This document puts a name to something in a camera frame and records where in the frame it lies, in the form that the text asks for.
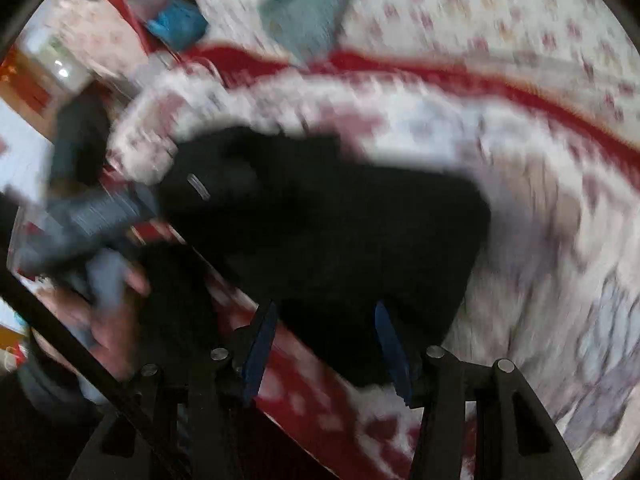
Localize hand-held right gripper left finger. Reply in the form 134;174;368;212
67;302;278;480

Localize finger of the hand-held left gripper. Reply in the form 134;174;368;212
162;160;218;208

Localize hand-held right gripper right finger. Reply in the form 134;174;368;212
375;301;583;480

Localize black pants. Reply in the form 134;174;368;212
135;127;493;391

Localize person's left hand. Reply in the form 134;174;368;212
45;262;151;381

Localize white jar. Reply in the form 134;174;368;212
22;25;93;93

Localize blue plastic bag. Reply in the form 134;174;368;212
146;0;208;46

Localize pale floral pillow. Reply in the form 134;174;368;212
45;0;146;81

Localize red leaf-patterned blanket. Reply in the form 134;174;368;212
15;45;640;480

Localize teal fleece garment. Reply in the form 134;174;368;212
260;0;376;63

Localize white floral quilt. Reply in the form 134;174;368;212
195;0;640;126

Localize black ribbed cable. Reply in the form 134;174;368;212
0;245;193;480

